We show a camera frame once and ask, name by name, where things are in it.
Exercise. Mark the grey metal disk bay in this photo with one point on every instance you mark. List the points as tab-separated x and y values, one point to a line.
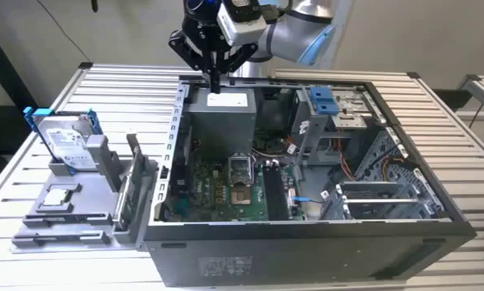
371	189

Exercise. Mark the thin metal locking lever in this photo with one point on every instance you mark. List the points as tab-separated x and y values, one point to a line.
251	168

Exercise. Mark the green motherboard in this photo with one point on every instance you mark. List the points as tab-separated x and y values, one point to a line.
225	212

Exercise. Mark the black RAM slots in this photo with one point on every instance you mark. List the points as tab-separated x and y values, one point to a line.
276	194

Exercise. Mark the green graphics card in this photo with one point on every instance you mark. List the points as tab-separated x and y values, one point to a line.
135	182

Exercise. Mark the hard disk in blue carrier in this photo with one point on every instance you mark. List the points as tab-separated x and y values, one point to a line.
65	142

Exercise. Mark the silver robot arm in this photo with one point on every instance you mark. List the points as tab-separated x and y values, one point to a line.
297	33

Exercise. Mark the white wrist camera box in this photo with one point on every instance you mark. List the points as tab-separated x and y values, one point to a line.
241	27

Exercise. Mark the grey power supply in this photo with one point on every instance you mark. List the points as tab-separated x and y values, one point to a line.
221	127

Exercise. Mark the grey metal drive cage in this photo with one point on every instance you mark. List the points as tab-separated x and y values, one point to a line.
317	130

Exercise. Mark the CPU socket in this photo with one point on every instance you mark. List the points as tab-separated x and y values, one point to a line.
240	197

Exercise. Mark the silver CPU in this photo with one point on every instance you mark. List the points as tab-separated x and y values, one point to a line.
56	197

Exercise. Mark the grey parts rack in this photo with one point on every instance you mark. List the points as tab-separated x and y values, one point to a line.
92	188

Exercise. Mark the blue plastic drive bracket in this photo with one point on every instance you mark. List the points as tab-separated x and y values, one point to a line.
321	100

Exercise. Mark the black PC case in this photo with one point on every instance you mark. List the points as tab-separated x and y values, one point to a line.
265	257

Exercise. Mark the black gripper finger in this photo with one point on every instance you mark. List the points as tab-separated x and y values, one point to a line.
241	57
184	42

